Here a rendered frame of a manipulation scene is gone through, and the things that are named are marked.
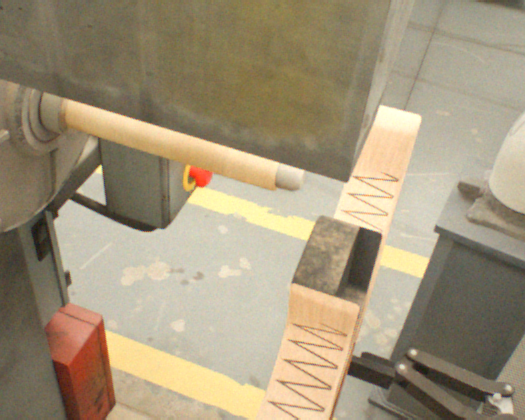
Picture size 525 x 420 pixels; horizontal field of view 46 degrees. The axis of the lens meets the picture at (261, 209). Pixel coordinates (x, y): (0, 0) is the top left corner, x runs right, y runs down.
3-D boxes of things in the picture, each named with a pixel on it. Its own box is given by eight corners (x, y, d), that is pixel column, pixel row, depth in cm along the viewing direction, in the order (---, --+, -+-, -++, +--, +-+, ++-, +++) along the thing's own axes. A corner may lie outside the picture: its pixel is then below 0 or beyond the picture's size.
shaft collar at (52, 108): (31, 109, 49) (58, 65, 51) (52, 140, 53) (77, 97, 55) (53, 116, 49) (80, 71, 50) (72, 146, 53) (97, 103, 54)
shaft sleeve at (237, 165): (60, 114, 49) (79, 83, 51) (73, 135, 52) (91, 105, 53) (271, 179, 46) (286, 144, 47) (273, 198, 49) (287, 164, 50)
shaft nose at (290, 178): (273, 177, 46) (284, 151, 47) (275, 191, 48) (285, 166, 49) (299, 185, 46) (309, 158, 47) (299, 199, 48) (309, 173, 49)
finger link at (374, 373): (394, 377, 56) (396, 370, 56) (319, 350, 57) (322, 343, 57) (388, 390, 58) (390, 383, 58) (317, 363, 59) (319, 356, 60)
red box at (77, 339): (-15, 405, 131) (-62, 296, 106) (22, 358, 140) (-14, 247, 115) (88, 449, 126) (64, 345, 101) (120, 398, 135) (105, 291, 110)
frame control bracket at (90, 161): (29, 205, 78) (24, 182, 75) (108, 126, 91) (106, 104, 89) (56, 214, 77) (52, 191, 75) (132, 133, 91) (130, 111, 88)
